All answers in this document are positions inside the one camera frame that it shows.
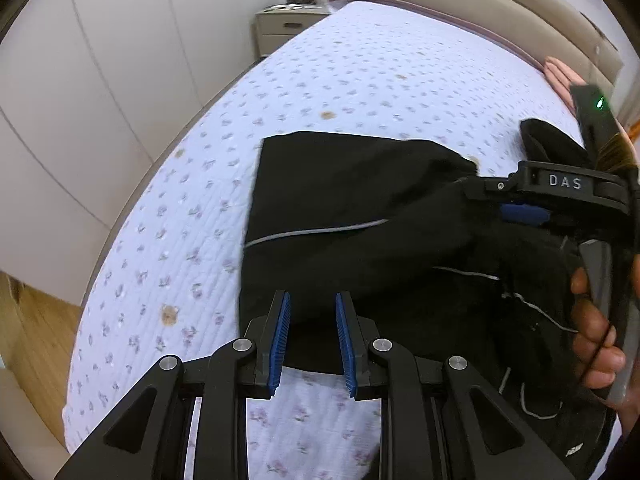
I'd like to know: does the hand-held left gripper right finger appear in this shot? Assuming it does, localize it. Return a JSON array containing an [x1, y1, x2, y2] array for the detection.
[[334, 291, 576, 480]]

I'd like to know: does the white wardrobe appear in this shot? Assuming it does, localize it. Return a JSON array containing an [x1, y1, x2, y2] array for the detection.
[[0, 0, 263, 311]]

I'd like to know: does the beige nightstand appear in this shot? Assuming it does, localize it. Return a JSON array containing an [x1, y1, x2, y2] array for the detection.
[[256, 2, 333, 59]]

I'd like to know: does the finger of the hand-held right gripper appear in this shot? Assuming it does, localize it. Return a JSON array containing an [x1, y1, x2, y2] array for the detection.
[[462, 175, 521, 202], [501, 203, 552, 228]]

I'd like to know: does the folded pink blanket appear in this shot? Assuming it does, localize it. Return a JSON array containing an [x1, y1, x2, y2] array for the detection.
[[544, 56, 589, 107]]

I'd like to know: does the bed with floral sheet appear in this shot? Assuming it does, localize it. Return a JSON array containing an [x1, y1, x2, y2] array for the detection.
[[62, 0, 601, 480]]

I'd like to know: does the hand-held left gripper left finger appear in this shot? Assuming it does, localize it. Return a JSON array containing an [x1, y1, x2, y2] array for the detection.
[[55, 290, 293, 480]]

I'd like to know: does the black jacket with grey piping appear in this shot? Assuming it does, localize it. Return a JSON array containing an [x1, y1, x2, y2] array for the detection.
[[239, 119, 617, 480]]

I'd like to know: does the person's right hand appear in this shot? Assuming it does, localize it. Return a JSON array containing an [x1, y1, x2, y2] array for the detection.
[[571, 266, 627, 395]]

